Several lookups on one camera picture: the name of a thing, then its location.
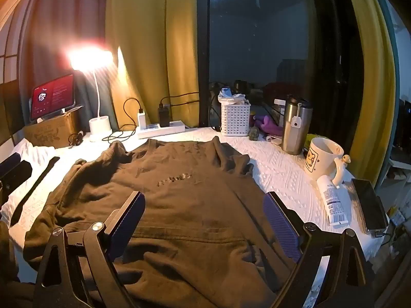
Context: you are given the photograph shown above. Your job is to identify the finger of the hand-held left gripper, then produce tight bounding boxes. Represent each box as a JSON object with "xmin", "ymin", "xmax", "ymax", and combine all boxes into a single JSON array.
[
  {"xmin": 0, "ymin": 160, "xmax": 33, "ymax": 206},
  {"xmin": 0, "ymin": 153, "xmax": 22, "ymax": 175}
]

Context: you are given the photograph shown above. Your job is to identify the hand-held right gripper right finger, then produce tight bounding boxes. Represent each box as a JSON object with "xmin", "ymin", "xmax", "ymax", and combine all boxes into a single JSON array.
[{"xmin": 263, "ymin": 192, "xmax": 375, "ymax": 308}]

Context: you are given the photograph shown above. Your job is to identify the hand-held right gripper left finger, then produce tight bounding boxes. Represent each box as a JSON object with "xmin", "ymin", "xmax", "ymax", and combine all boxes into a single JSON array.
[{"xmin": 34, "ymin": 191, "xmax": 146, "ymax": 308}]

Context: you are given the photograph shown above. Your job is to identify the brown t-shirt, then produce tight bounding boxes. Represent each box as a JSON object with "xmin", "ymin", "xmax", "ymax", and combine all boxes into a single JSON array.
[{"xmin": 23, "ymin": 136, "xmax": 302, "ymax": 308}]

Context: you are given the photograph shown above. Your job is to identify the cardboard box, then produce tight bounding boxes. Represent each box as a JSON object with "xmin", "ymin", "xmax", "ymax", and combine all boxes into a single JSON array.
[{"xmin": 24, "ymin": 107, "xmax": 82, "ymax": 150}]

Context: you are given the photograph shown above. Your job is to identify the white embossed table cover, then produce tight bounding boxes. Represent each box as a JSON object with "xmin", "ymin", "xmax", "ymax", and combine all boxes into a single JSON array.
[{"xmin": 0, "ymin": 127, "xmax": 390, "ymax": 308}]

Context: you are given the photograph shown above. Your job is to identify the white cream tube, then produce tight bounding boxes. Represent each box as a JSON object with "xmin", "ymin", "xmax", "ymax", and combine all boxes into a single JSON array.
[{"xmin": 316, "ymin": 176, "xmax": 350, "ymax": 226}]

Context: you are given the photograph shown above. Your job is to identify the black earphones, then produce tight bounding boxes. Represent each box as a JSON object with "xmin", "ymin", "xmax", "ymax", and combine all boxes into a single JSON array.
[{"xmin": 68, "ymin": 131, "xmax": 85, "ymax": 146}]

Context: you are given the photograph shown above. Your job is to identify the white cartoon mug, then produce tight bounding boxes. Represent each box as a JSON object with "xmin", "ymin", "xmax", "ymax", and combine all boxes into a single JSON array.
[{"xmin": 303, "ymin": 137, "xmax": 350, "ymax": 190}]

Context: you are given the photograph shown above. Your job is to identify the tablet with red screen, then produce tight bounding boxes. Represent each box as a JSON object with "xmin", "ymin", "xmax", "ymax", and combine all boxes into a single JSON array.
[{"xmin": 30, "ymin": 74, "xmax": 77, "ymax": 122}]

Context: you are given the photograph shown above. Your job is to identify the black smartphone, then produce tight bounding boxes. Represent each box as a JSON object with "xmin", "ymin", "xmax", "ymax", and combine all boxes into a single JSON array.
[{"xmin": 351, "ymin": 178, "xmax": 389, "ymax": 233}]

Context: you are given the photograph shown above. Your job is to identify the stainless steel tumbler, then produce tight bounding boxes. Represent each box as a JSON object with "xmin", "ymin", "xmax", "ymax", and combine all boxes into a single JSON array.
[{"xmin": 282, "ymin": 94, "xmax": 313, "ymax": 155}]

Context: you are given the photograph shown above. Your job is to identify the white desk lamp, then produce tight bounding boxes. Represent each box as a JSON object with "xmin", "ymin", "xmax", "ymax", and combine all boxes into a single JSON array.
[{"xmin": 67, "ymin": 46, "xmax": 114, "ymax": 142}]

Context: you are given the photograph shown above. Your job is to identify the white power strip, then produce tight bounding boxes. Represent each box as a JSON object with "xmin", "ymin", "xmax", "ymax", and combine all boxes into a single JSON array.
[{"xmin": 136, "ymin": 121, "xmax": 186, "ymax": 139}]

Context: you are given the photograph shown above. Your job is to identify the purple soft item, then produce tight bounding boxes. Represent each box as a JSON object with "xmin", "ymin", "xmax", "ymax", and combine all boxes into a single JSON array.
[{"xmin": 254, "ymin": 115, "xmax": 285, "ymax": 135}]

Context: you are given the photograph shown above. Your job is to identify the white tea bag tag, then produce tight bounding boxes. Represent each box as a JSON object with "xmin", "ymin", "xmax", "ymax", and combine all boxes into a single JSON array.
[{"xmin": 291, "ymin": 103, "xmax": 304, "ymax": 128}]

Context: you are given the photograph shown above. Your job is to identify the black charger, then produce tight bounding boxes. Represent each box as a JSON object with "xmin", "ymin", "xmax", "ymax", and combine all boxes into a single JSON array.
[{"xmin": 158, "ymin": 103, "xmax": 171, "ymax": 127}]

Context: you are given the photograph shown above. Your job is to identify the white perforated basket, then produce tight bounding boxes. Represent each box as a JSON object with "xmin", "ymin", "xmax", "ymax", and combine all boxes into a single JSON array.
[{"xmin": 220, "ymin": 103, "xmax": 251, "ymax": 136}]

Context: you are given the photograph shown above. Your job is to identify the crumpled white packaging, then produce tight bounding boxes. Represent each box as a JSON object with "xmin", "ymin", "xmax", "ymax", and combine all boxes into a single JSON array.
[{"xmin": 218, "ymin": 86, "xmax": 248, "ymax": 105}]

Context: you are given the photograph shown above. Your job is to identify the dark curtain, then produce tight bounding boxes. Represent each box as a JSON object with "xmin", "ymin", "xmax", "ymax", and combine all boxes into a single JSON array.
[{"xmin": 19, "ymin": 0, "xmax": 111, "ymax": 126}]

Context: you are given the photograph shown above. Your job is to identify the yellow curtain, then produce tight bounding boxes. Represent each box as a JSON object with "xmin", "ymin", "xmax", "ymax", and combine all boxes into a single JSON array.
[
  {"xmin": 342, "ymin": 0, "xmax": 397, "ymax": 187},
  {"xmin": 106, "ymin": 0, "xmax": 200, "ymax": 129}
]

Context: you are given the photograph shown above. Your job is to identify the dark window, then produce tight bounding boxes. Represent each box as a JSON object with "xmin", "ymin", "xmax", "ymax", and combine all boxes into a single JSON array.
[{"xmin": 196, "ymin": 0, "xmax": 363, "ymax": 129}]

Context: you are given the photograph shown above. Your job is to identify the black strap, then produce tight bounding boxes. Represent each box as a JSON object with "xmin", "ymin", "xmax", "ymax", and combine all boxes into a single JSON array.
[{"xmin": 10, "ymin": 156, "xmax": 60, "ymax": 227}]

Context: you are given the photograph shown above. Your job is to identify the black charger cable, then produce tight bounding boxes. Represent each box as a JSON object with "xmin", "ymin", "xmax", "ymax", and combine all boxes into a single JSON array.
[
  {"xmin": 161, "ymin": 92, "xmax": 200, "ymax": 108},
  {"xmin": 102, "ymin": 98, "xmax": 143, "ymax": 142}
]

